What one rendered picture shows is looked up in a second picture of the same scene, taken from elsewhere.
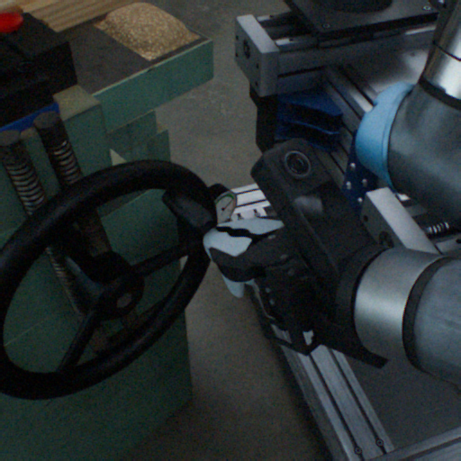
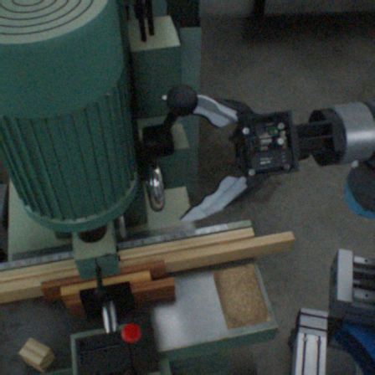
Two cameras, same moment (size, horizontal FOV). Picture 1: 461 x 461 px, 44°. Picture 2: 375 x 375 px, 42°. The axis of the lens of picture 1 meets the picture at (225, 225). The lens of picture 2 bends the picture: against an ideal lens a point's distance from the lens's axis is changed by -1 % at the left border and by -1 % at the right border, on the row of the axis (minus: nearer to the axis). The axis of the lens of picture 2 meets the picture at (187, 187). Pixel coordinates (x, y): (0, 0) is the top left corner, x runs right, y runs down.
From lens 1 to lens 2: 57 cm
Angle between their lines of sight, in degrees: 21
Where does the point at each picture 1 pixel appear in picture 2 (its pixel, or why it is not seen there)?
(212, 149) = (327, 242)
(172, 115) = (310, 195)
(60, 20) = (191, 264)
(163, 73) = (233, 340)
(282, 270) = not seen: outside the picture
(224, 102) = not seen: hidden behind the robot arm
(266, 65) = (338, 305)
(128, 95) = (203, 347)
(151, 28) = (238, 307)
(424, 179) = not seen: outside the picture
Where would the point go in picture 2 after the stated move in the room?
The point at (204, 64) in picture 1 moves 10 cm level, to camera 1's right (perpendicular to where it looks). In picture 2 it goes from (268, 336) to (317, 362)
